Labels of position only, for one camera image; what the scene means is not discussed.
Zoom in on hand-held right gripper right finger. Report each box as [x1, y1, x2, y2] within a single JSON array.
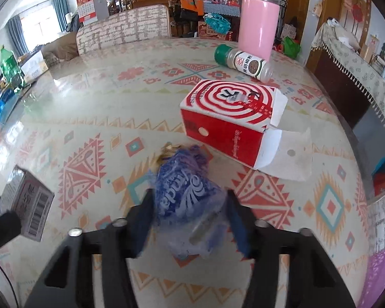
[[226, 189, 357, 308]]

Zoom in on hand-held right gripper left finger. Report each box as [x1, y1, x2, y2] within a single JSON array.
[[24, 189, 156, 308]]

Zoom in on white barcode box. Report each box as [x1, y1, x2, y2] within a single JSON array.
[[0, 165, 55, 243]]

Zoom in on blue purple plastic bag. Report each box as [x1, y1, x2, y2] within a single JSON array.
[[149, 144, 228, 260]]

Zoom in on red white spiral box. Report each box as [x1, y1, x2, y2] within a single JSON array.
[[180, 79, 313, 181]]

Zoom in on purple plastic basket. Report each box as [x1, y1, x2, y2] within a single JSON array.
[[356, 250, 385, 308]]

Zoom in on green cap pepper shaker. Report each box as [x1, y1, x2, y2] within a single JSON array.
[[214, 44, 275, 81]]

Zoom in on blue crate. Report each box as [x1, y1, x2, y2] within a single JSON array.
[[0, 88, 18, 124]]

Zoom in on patterned chair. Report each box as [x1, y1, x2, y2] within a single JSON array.
[[367, 196, 385, 257], [76, 5, 172, 56]]

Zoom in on cardboard box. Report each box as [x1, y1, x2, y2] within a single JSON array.
[[19, 51, 49, 82]]

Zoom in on dark wooden sideboard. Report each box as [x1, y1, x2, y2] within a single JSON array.
[[308, 48, 376, 126]]

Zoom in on brown sofa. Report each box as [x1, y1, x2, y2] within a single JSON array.
[[40, 32, 79, 63]]

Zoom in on green bag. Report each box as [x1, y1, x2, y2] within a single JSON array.
[[282, 36, 301, 59]]

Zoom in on cloth covered sideboard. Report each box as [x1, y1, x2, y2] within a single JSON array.
[[311, 22, 385, 135]]

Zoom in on pink thermos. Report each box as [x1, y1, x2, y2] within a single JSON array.
[[237, 0, 280, 61]]

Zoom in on blue curtain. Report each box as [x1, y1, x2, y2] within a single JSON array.
[[53, 0, 68, 33]]

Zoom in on teal plastic bag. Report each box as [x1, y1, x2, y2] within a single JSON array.
[[204, 13, 232, 34]]

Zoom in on orange bag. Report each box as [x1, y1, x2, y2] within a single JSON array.
[[180, 0, 204, 16]]

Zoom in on red wall calendar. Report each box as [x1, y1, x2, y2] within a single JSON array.
[[75, 0, 98, 24]]

